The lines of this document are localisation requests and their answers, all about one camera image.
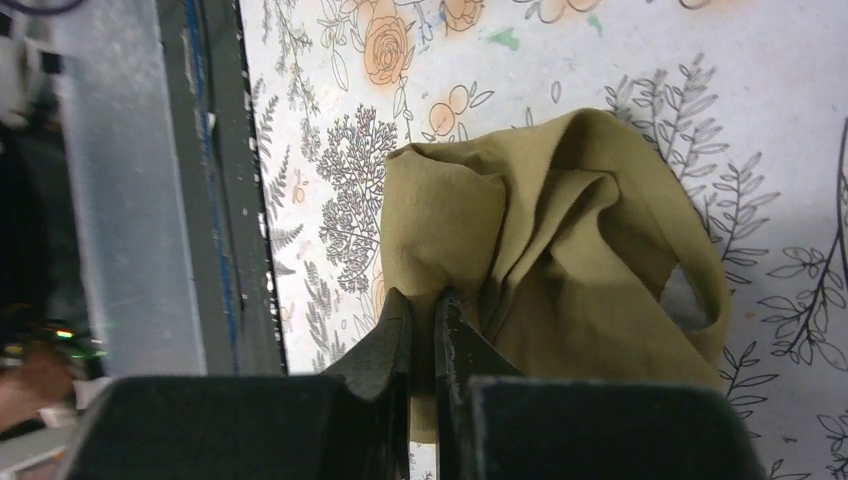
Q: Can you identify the floral table cloth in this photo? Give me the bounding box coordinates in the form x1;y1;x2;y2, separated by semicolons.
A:
240;1;847;479

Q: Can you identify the aluminium frame rail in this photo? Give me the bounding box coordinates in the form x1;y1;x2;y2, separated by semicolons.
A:
54;1;206;376

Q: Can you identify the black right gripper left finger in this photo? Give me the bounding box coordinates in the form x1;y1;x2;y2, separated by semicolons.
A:
59;289;412;479

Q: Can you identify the olive khaki underwear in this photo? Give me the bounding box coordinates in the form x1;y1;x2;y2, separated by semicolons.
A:
380;109;731;444

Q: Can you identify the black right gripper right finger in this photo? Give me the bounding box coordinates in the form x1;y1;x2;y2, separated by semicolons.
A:
434;289;766;479

